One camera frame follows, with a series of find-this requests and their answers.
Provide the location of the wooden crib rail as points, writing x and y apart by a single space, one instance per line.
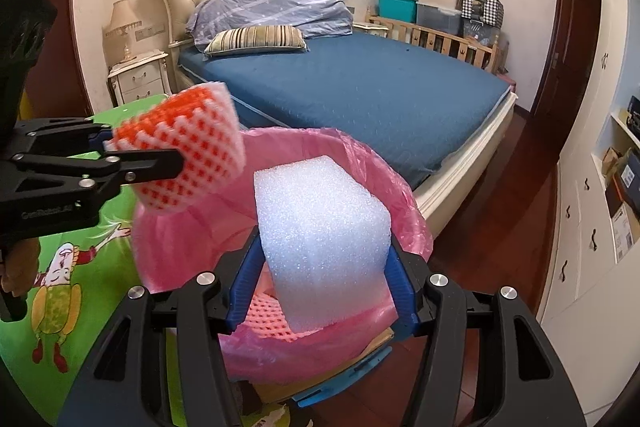
450 44

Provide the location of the blue-grey pillow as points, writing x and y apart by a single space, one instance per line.
280 4

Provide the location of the wall switch panel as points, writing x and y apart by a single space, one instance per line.
150 32

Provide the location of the white wardrobe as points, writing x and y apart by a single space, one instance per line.
575 227

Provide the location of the blue plastic tray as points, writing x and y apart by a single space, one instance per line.
345 377

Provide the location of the green cartoon tablecloth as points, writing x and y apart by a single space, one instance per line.
110 257

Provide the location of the beige table lamp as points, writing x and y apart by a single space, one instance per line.
121 19

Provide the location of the striped pillow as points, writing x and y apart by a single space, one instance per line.
255 39

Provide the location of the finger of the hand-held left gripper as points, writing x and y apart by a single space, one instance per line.
150 167
105 139

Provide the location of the teal storage box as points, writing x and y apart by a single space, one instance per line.
397 8

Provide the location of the white nightstand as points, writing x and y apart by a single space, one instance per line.
137 79

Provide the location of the white printed box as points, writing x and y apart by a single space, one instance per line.
625 232

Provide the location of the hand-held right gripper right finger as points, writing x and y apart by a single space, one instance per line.
402 292

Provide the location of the pink bag lined trash bin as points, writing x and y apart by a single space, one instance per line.
360 172

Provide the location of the orange white foam fruit net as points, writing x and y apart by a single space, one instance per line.
200 137

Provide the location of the grey storage box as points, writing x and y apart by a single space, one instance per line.
439 19

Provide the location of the person's left hand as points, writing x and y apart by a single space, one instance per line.
20 267

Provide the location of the dark wood door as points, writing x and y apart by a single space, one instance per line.
565 47

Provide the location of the white foam block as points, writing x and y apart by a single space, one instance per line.
320 227

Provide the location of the black white checkered bag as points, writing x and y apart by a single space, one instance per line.
482 7

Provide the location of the pink foam fruit net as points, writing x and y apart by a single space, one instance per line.
265 313

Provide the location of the dark box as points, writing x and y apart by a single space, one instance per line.
622 179

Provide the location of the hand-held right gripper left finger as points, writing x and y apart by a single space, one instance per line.
245 292

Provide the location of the bed with blue sheet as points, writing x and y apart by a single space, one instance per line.
360 92

